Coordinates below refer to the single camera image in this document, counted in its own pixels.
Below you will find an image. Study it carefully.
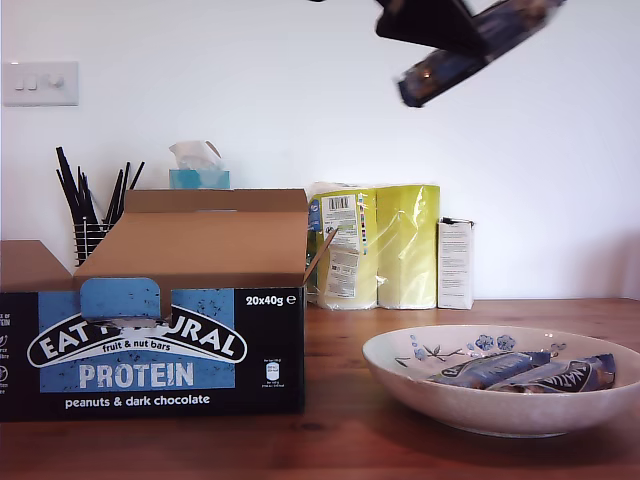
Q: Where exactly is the wire stick holder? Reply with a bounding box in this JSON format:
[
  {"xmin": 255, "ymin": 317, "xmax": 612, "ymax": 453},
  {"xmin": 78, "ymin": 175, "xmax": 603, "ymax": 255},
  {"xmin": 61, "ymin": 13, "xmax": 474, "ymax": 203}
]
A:
[{"xmin": 73, "ymin": 217, "xmax": 119, "ymax": 267}]

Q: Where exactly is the black blue snackbar carton box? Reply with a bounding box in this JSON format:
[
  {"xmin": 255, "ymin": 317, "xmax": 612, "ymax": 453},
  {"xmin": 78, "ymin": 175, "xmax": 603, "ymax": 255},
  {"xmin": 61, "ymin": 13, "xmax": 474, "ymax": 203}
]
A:
[{"xmin": 0, "ymin": 188, "xmax": 341, "ymax": 423}]

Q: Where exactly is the turquoise tissue box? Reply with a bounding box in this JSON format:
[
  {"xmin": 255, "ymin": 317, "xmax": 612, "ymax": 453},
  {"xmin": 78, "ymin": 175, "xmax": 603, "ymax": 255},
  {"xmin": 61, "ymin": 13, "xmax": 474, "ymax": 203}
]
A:
[{"xmin": 168, "ymin": 168, "xmax": 232, "ymax": 191}]

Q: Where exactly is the white tissue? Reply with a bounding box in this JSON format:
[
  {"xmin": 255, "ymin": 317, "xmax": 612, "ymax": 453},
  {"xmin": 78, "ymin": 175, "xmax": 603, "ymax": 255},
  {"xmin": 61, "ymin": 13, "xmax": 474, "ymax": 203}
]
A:
[{"xmin": 168, "ymin": 139, "xmax": 227, "ymax": 172}]

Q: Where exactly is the white plate with blue flowers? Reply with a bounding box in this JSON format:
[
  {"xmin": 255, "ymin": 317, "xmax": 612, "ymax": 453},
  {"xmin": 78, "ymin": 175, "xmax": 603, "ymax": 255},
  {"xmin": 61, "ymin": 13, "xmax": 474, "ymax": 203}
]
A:
[{"xmin": 361, "ymin": 323, "xmax": 640, "ymax": 439}]

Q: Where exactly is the blue snackbar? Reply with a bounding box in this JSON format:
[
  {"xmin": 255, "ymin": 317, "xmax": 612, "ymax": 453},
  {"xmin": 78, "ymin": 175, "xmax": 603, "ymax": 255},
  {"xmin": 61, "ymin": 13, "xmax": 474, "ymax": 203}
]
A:
[
  {"xmin": 487, "ymin": 353, "xmax": 618, "ymax": 396},
  {"xmin": 426, "ymin": 350, "xmax": 552, "ymax": 391},
  {"xmin": 396, "ymin": 0, "xmax": 569, "ymax": 109}
]

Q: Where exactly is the small white carton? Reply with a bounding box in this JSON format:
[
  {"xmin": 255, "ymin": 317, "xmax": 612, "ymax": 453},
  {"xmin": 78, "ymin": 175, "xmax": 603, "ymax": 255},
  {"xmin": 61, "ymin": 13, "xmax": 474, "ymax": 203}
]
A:
[{"xmin": 436, "ymin": 215, "xmax": 477, "ymax": 310}]

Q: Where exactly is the yellow-green paper towel pack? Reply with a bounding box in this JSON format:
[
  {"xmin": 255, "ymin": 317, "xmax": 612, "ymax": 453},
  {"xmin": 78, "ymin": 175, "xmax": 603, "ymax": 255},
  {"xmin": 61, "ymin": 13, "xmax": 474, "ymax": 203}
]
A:
[{"xmin": 305, "ymin": 180, "xmax": 443, "ymax": 312}]

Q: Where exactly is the white wall light switch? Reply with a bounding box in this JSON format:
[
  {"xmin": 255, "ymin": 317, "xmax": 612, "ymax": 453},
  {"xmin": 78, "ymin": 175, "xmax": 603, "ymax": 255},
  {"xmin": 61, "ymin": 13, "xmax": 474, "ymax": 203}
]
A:
[{"xmin": 2, "ymin": 60, "xmax": 80, "ymax": 107}]

